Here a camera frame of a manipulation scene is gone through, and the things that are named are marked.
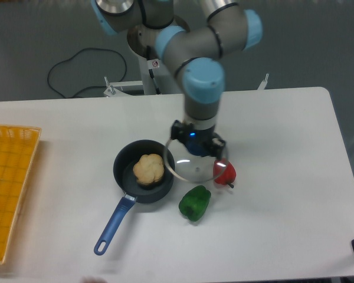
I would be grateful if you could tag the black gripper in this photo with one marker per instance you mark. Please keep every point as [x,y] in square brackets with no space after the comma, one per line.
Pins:
[198,141]

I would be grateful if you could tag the glass lid blue knob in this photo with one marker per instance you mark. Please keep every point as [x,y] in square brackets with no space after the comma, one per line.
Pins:
[193,168]

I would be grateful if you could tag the blue saucepan with handle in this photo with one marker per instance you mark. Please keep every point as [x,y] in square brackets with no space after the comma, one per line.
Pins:
[133,191]

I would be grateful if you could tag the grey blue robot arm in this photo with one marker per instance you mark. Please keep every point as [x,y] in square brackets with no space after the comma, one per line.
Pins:
[191,57]

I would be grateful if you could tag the red bell pepper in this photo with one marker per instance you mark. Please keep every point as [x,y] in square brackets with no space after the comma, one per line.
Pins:
[224,173]

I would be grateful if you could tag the beige bread bun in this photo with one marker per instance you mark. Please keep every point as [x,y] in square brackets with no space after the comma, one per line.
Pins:
[149,170]

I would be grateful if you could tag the green bell pepper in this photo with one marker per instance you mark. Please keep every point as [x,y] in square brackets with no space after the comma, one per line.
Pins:
[194,204]

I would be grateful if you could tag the yellow woven basket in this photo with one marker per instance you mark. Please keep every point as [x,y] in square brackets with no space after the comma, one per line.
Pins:
[18,146]

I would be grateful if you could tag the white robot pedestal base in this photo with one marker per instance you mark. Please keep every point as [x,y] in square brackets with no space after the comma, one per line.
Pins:
[144,73]

